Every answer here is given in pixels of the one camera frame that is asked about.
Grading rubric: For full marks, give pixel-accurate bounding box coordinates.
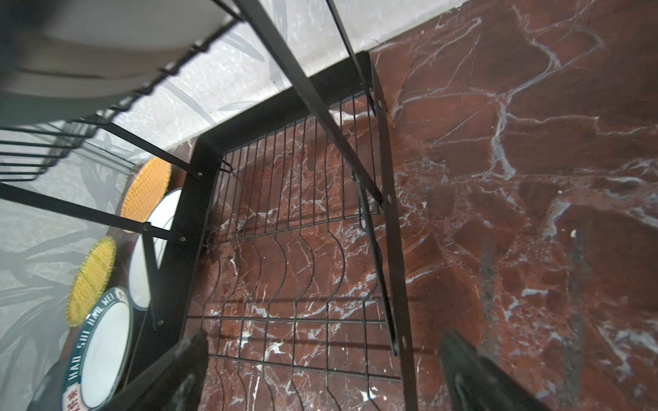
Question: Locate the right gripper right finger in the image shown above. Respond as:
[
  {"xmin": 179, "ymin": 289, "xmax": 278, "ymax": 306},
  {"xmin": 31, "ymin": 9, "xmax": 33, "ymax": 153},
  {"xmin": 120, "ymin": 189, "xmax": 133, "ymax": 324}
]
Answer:
[{"xmin": 438, "ymin": 330, "xmax": 548, "ymax": 410}]

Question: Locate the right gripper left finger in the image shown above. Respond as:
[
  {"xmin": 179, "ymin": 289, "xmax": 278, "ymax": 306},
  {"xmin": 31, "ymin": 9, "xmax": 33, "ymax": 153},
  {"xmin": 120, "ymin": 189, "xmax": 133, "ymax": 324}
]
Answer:
[{"xmin": 103, "ymin": 330, "xmax": 208, "ymax": 410}]

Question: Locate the white plate cloud emblem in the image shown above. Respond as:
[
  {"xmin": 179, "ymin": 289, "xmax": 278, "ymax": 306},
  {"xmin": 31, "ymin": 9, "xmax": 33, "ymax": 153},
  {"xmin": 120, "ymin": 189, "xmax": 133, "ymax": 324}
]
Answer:
[{"xmin": 127, "ymin": 187, "xmax": 183, "ymax": 310}]

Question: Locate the black wire dish rack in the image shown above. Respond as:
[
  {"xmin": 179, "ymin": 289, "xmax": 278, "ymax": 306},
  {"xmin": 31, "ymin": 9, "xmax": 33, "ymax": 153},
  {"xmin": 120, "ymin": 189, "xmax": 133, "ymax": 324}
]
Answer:
[{"xmin": 1, "ymin": 1, "xmax": 419, "ymax": 410}]

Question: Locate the sunburst plate teal rim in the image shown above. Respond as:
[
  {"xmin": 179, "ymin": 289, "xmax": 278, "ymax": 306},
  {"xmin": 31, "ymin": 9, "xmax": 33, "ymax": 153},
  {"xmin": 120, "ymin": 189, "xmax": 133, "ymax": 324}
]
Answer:
[{"xmin": 15, "ymin": 37, "xmax": 188, "ymax": 78}]

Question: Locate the cream plate with plum blossoms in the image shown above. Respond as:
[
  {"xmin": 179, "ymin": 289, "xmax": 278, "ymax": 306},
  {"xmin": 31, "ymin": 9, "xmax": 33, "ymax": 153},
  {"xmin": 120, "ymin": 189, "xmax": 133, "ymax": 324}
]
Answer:
[{"xmin": 46, "ymin": 0, "xmax": 232, "ymax": 50}]

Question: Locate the light green flower plate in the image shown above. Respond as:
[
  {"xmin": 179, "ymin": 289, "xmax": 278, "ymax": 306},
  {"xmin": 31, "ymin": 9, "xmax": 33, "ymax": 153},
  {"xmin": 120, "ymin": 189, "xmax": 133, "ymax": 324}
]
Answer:
[{"xmin": 1, "ymin": 92, "xmax": 128, "ymax": 127}]

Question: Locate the white plate dark green rim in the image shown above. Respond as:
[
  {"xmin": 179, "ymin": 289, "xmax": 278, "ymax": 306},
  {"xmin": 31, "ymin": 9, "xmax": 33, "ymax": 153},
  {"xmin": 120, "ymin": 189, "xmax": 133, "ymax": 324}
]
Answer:
[{"xmin": 61, "ymin": 287, "xmax": 133, "ymax": 410}]

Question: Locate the dark blue plate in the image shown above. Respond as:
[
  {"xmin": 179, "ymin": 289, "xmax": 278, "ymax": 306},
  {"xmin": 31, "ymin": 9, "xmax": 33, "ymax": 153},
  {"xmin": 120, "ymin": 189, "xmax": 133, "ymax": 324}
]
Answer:
[{"xmin": 27, "ymin": 361, "xmax": 66, "ymax": 411}]

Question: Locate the yellow-green round plate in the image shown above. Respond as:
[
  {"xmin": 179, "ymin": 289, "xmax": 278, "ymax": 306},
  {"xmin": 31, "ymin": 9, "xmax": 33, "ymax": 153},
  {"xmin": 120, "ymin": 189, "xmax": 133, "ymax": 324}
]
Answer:
[{"xmin": 65, "ymin": 236, "xmax": 117, "ymax": 328}]

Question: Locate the orange woven round plate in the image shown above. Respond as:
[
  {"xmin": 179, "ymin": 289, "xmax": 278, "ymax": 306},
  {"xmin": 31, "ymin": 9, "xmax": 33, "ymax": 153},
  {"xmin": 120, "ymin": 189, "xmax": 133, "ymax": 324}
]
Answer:
[{"xmin": 120, "ymin": 158, "xmax": 171, "ymax": 223}]

